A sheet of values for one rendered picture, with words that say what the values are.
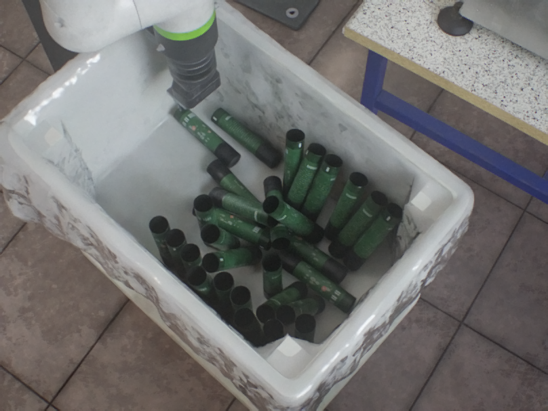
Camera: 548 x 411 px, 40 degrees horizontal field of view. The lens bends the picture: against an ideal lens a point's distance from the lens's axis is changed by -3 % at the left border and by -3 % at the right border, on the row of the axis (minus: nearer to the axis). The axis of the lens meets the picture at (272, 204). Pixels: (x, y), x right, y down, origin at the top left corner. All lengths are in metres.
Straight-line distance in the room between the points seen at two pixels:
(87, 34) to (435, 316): 1.09
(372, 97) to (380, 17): 0.32
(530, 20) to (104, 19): 0.57
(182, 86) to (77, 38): 0.27
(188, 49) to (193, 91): 0.13
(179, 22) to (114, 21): 0.10
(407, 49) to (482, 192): 0.82
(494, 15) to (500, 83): 0.10
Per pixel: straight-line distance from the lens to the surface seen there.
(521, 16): 1.10
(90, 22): 0.97
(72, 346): 1.79
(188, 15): 1.04
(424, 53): 1.16
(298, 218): 1.24
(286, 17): 2.12
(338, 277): 1.27
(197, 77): 1.18
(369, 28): 1.18
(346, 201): 1.23
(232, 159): 1.36
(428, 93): 2.03
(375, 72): 1.42
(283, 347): 1.04
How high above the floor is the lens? 1.68
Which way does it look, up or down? 66 degrees down
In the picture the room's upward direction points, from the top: 2 degrees counter-clockwise
